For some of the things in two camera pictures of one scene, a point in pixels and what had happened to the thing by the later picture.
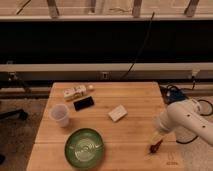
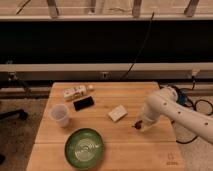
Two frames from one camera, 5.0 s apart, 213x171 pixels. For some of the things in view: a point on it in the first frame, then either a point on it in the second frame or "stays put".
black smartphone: x=83 y=103 stays put
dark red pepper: x=155 y=147 → x=137 y=125
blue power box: x=176 y=95 stays put
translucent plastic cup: x=60 y=113 stays put
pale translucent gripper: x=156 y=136 → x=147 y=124
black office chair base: x=14 y=114 stays put
